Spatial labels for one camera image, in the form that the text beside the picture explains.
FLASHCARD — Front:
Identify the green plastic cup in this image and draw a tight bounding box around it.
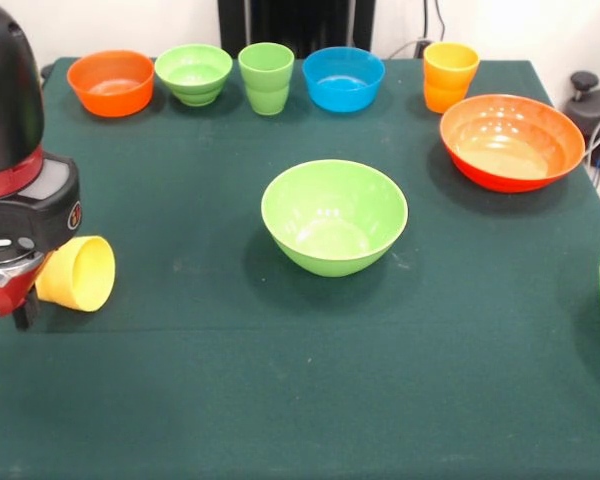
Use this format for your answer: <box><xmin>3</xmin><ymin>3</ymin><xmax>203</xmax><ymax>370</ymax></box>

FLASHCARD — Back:
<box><xmin>237</xmin><ymin>42</ymin><xmax>296</xmax><ymax>117</ymax></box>

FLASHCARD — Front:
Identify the thin black cable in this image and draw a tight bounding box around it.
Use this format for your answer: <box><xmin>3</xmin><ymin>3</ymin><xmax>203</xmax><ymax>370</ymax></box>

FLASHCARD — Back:
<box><xmin>432</xmin><ymin>0</ymin><xmax>449</xmax><ymax>45</ymax></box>

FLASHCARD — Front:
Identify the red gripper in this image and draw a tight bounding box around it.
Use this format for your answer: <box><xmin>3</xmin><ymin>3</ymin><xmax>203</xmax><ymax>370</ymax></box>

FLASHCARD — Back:
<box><xmin>0</xmin><ymin>249</ymin><xmax>56</xmax><ymax>331</ymax></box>

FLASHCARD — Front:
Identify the small green plastic bowl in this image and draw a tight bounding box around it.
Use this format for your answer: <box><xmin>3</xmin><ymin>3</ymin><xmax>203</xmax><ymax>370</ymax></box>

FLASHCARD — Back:
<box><xmin>154</xmin><ymin>43</ymin><xmax>234</xmax><ymax>107</ymax></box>

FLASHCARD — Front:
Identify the large orange plastic bowl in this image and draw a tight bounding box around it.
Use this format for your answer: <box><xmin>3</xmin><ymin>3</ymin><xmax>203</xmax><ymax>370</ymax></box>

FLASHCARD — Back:
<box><xmin>439</xmin><ymin>93</ymin><xmax>587</xmax><ymax>194</ymax></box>

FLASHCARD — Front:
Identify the blue plastic bowl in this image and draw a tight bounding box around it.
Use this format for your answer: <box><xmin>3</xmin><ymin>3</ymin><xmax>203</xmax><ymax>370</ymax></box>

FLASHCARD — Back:
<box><xmin>301</xmin><ymin>46</ymin><xmax>386</xmax><ymax>113</ymax></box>

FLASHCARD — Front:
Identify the yellow plastic cup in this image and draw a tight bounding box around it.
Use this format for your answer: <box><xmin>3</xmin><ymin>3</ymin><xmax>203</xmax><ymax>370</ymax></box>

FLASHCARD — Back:
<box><xmin>423</xmin><ymin>42</ymin><xmax>481</xmax><ymax>115</ymax></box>
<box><xmin>34</xmin><ymin>235</ymin><xmax>117</xmax><ymax>314</ymax></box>

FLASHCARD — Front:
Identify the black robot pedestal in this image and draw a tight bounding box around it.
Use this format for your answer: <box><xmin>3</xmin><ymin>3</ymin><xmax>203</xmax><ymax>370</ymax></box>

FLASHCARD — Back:
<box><xmin>217</xmin><ymin>0</ymin><xmax>376</xmax><ymax>60</ymax></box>

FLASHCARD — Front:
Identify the small orange plastic bowl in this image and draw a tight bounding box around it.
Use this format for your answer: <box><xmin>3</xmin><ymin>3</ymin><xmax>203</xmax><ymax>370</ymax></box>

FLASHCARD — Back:
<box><xmin>66</xmin><ymin>49</ymin><xmax>157</xmax><ymax>118</ymax></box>

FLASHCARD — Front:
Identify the dark green table cloth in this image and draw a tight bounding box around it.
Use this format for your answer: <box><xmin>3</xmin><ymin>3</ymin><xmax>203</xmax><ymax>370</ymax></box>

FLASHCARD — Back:
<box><xmin>0</xmin><ymin>57</ymin><xmax>600</xmax><ymax>480</ymax></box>

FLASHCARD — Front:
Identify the black knobbed equipment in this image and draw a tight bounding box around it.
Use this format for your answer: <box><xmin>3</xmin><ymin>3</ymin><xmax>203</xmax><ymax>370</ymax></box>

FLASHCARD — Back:
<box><xmin>564</xmin><ymin>71</ymin><xmax>600</xmax><ymax>169</ymax></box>

